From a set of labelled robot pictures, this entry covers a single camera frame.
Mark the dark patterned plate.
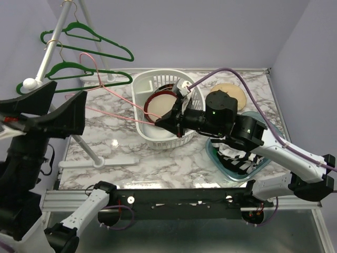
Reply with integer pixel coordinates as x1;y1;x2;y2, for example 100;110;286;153
154;83;179;93

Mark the black base frame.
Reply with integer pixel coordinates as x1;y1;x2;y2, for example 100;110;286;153
94;181;264;226

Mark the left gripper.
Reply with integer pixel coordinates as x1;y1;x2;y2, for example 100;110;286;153
0;79;88;189

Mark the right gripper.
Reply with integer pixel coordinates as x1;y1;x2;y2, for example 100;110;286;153
154;98;225;139

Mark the zebra striped tank top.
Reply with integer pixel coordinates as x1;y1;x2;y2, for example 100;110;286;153
210;138;264;175

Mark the red rimmed plate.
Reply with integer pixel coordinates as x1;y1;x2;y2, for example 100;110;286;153
144;91;177;123

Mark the white plate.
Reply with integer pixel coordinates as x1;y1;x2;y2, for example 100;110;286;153
143;124;175;139

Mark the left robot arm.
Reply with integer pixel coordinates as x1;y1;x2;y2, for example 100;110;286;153
1;81;117;252

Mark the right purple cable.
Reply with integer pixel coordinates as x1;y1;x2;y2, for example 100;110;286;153
188;67;337;172

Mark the pink wire hanger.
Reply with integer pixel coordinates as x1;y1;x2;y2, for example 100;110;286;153
79;52;161;125

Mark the white clothes rack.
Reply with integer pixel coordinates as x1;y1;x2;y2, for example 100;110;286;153
22;0;140;169

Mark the blue transparent bin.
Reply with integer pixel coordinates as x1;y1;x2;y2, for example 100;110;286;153
205;110;286;182

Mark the white plastic basket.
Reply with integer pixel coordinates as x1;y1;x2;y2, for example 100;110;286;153
131;69;196;150

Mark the green hanger back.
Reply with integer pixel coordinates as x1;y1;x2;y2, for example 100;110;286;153
15;41;132;95

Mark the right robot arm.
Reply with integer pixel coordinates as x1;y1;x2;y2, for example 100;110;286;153
155;90;334;207

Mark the beige bird plate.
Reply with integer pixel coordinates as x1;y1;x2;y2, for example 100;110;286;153
211;83;246;111

